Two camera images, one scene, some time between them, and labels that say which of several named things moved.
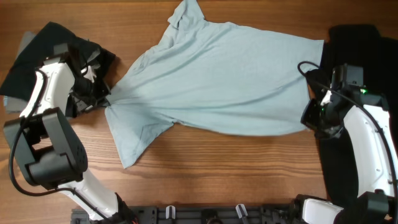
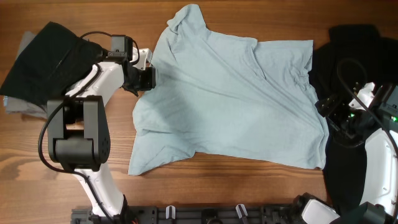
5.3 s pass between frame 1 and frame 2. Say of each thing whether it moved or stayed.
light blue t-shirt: moved
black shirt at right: stayed
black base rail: stayed
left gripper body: moved
